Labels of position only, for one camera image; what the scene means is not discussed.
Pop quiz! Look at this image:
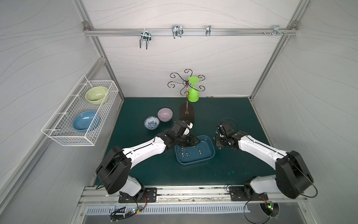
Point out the metal single hook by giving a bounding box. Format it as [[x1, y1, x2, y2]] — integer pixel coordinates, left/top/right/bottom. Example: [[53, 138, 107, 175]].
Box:
[[206, 25, 211, 36]]

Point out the blue floral ceramic bowl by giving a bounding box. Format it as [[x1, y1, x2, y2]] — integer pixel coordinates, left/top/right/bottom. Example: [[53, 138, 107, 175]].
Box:
[[144, 116, 160, 130]]

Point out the light green bowl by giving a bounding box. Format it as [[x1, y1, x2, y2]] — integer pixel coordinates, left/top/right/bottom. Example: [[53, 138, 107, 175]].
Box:
[[85, 86, 109, 105]]

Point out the metal hook bracket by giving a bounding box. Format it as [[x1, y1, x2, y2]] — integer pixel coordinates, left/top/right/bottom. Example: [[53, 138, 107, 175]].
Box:
[[263, 25, 288, 37]]

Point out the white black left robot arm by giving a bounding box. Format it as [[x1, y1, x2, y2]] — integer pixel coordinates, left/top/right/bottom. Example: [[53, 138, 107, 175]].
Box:
[[96, 129, 200, 196]]

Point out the aluminium top rail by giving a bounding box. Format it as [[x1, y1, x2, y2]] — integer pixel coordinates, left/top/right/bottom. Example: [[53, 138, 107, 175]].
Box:
[[84, 28, 299, 37]]

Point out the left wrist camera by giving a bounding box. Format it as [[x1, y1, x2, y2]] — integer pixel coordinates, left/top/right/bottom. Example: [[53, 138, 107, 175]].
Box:
[[171, 120, 193, 136]]

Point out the pink ceramic bowl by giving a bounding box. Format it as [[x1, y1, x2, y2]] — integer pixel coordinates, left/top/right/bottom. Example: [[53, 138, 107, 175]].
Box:
[[157, 108, 173, 122]]

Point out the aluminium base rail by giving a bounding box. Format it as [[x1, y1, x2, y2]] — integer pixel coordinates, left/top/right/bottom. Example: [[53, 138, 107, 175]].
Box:
[[78, 184, 308, 206]]

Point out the black cable bundle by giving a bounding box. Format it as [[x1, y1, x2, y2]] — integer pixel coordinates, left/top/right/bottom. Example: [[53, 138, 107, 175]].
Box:
[[109, 195, 147, 221]]

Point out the metal double hook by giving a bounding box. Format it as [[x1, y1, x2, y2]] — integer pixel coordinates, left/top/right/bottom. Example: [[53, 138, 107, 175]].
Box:
[[172, 25, 184, 39], [139, 31, 152, 49]]

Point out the white wire wall basket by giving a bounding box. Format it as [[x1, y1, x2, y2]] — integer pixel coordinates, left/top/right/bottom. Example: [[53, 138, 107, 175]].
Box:
[[41, 76, 118, 147]]

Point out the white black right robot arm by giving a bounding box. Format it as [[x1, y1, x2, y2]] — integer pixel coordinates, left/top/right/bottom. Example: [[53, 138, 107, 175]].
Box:
[[215, 132, 318, 199]]

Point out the green plastic goblet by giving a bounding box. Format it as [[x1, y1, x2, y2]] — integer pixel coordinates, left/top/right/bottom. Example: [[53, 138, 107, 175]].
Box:
[[188, 77, 199, 103]]

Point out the blue plastic storage box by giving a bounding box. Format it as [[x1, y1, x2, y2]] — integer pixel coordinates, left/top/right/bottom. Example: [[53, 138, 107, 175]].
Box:
[[174, 135, 215, 166]]

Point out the white slotted cable duct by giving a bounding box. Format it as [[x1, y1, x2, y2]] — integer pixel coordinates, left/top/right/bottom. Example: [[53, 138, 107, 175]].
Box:
[[86, 203, 250, 216]]

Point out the copper cup tree stand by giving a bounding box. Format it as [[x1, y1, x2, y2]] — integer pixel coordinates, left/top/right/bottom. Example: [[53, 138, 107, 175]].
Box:
[[167, 69, 206, 123]]

